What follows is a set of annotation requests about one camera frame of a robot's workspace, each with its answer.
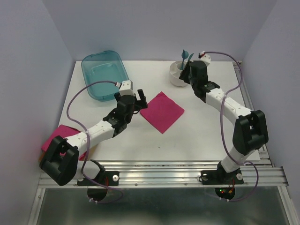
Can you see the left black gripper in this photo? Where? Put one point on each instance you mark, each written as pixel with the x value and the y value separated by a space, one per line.
pixel 142 98

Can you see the pink paper napkin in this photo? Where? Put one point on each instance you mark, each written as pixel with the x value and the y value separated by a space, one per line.
pixel 162 112

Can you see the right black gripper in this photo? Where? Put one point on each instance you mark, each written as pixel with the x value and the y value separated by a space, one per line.
pixel 184 73

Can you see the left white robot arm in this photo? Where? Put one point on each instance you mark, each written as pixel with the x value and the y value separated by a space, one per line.
pixel 61 159

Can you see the pink napkin stack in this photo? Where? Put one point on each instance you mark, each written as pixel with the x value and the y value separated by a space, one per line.
pixel 61 130

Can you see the teal plastic bin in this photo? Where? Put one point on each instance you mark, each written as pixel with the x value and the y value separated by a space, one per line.
pixel 104 66

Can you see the white utensil holder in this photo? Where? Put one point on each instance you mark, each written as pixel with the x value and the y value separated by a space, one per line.
pixel 174 74

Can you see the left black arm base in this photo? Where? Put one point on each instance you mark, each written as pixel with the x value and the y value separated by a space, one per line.
pixel 97 172

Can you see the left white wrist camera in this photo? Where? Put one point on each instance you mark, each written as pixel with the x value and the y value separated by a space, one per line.
pixel 126 88

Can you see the aluminium frame rail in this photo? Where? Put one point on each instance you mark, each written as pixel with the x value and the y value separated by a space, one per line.
pixel 146 158

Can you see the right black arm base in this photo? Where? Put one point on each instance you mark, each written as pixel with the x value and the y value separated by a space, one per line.
pixel 220 177

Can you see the teal plastic spoon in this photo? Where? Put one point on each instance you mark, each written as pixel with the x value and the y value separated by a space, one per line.
pixel 184 56

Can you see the brown cardboard tray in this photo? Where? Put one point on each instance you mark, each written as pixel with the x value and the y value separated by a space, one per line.
pixel 81 157

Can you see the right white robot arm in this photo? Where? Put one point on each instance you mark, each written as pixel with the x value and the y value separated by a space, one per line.
pixel 250 129

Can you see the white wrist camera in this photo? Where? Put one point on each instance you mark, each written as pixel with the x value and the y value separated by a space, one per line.
pixel 204 57
pixel 126 88

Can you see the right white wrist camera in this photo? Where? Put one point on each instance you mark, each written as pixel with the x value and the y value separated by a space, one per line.
pixel 204 57

